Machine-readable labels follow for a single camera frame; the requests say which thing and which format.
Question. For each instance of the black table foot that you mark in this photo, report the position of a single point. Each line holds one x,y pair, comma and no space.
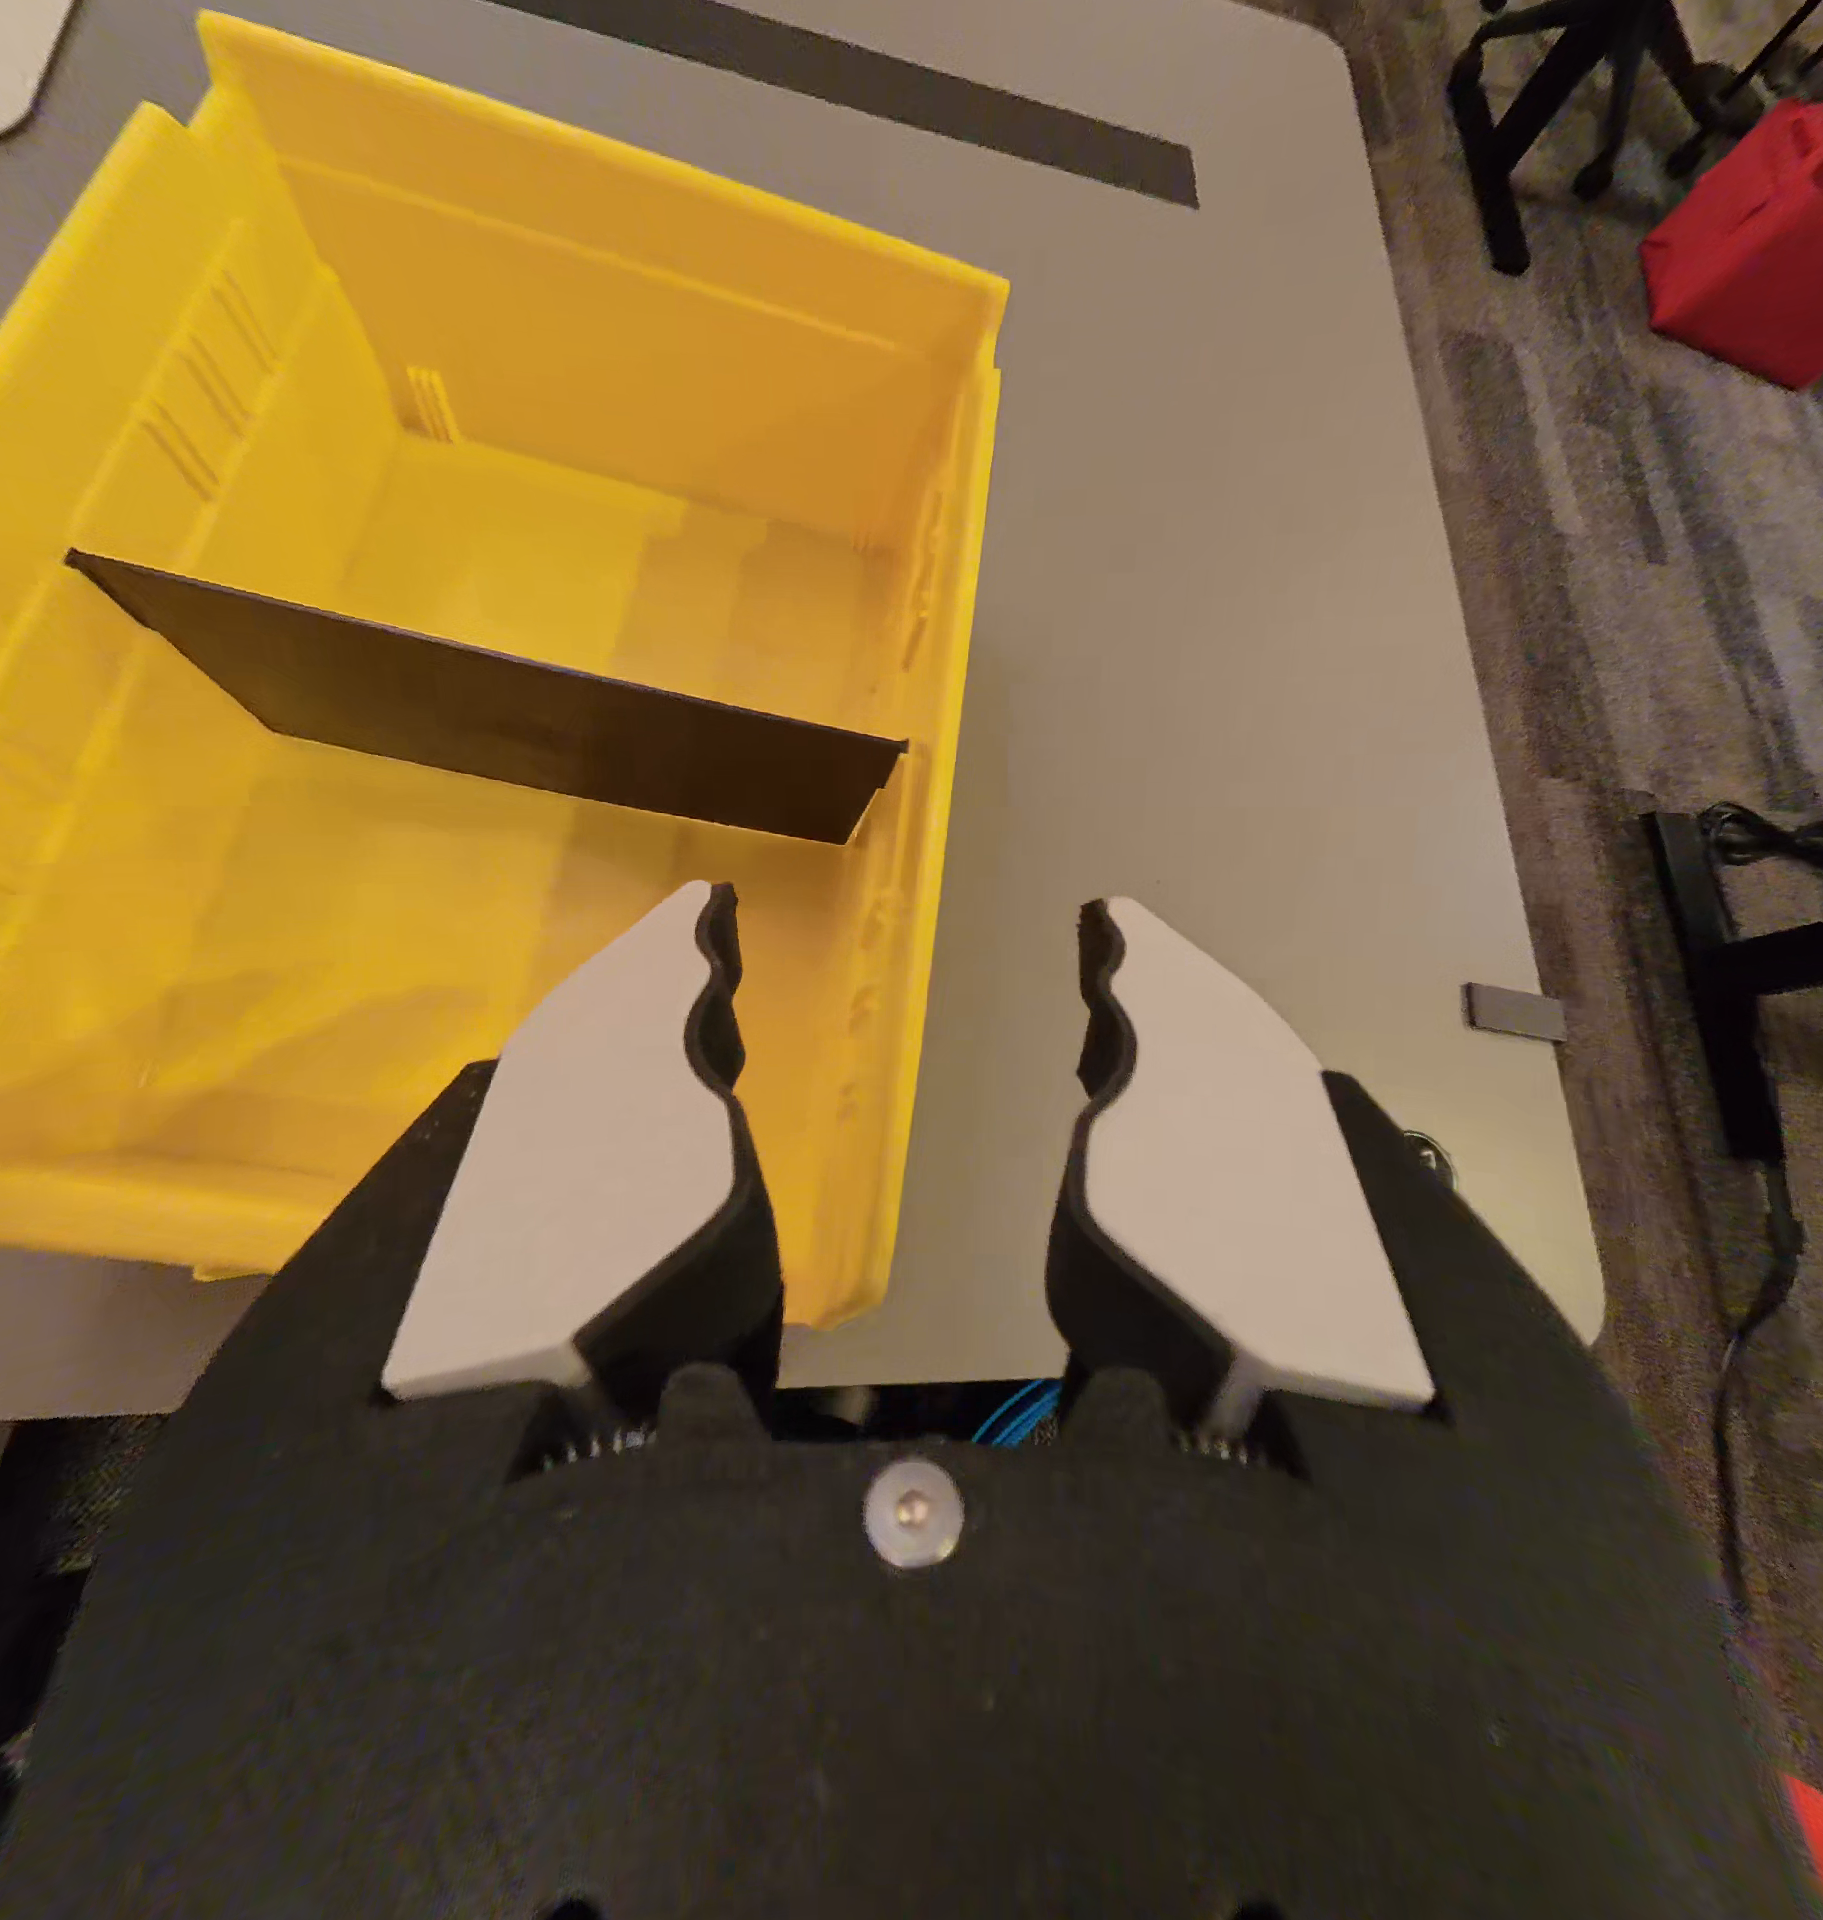
1735,976

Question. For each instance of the grey table clip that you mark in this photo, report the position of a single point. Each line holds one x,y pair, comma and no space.
1510,1013

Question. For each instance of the red fabric bin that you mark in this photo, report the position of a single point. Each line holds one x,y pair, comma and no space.
1765,240

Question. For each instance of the yellow divided plastic bin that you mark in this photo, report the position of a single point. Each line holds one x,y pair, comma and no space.
551,376

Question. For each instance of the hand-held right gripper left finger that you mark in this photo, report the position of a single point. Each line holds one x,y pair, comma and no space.
565,1140

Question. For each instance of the black tape strip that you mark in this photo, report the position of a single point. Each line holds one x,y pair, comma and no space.
926,105

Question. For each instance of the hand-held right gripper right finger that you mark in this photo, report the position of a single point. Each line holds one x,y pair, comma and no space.
1240,1185

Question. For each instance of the black chair base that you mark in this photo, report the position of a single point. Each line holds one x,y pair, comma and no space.
1540,90

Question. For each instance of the black bin divider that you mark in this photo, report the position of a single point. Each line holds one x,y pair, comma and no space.
551,735

